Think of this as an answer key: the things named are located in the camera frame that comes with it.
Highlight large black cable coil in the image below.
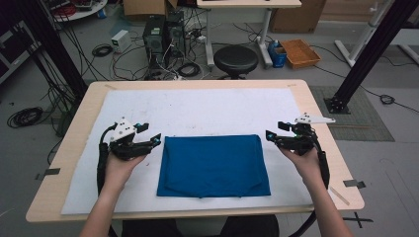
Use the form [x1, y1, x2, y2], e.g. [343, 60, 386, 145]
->
[6, 106, 44, 129]

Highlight blue t-shirt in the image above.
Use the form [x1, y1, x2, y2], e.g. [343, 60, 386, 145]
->
[156, 133, 272, 199]

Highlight white metal stand frame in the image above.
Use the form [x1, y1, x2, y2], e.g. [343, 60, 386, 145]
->
[333, 0, 419, 69]

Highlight black metal post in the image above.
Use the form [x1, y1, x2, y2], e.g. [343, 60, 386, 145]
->
[323, 0, 419, 116]
[15, 0, 89, 101]

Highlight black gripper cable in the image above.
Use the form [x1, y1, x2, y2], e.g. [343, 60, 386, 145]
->
[96, 122, 119, 198]
[288, 132, 331, 237]

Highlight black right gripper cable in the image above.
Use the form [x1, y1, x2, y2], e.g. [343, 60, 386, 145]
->
[288, 132, 331, 237]

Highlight black round stool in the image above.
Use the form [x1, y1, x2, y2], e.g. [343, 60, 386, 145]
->
[212, 44, 260, 80]

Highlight grey tape strip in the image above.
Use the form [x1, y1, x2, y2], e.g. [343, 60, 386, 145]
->
[35, 167, 62, 182]
[342, 179, 367, 190]

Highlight small cardboard box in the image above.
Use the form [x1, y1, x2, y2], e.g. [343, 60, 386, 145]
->
[122, 0, 179, 18]

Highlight person's right hand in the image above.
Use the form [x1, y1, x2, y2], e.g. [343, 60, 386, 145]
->
[279, 145, 326, 188]

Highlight dark equipment rack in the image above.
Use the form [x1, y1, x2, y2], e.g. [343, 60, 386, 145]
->
[0, 19, 42, 85]

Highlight large cardboard box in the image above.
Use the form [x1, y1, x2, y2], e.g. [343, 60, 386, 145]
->
[269, 0, 328, 35]

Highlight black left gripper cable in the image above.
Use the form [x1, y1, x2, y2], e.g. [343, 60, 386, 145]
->
[96, 122, 119, 198]

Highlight person's left hand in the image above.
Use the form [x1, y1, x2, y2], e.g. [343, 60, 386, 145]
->
[104, 152, 148, 196]

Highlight thin wooden stick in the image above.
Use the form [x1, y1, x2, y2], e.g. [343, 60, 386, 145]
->
[328, 186, 351, 207]

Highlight white table mat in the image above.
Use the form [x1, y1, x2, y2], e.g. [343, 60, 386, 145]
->
[60, 87, 314, 216]

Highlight black computer tower green label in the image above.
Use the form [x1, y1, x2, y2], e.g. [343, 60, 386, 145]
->
[141, 14, 167, 71]

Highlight small black cable coil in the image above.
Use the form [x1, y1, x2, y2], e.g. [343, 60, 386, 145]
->
[378, 94, 396, 106]

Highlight round white table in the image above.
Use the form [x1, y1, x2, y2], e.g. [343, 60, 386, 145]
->
[48, 0, 110, 24]

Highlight person's dark trousers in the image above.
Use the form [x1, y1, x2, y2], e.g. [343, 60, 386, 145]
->
[121, 214, 281, 237]

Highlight blue bin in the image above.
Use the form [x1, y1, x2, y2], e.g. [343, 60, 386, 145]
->
[267, 39, 289, 69]

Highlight white desk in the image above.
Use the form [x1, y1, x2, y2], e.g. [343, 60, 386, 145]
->
[196, 0, 302, 69]

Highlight white power supply box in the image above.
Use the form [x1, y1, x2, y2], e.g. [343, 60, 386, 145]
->
[110, 29, 132, 54]

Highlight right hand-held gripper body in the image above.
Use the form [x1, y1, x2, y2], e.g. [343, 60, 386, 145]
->
[276, 112, 337, 157]

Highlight light wooden table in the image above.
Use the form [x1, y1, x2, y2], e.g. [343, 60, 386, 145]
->
[25, 78, 366, 224]

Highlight grey floor mat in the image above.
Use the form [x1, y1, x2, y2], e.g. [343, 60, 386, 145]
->
[309, 85, 396, 143]

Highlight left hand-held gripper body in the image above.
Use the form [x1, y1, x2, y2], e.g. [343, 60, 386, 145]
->
[108, 116, 156, 162]

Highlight orange cardboard tray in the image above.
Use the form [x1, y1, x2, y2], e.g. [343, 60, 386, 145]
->
[280, 39, 322, 70]

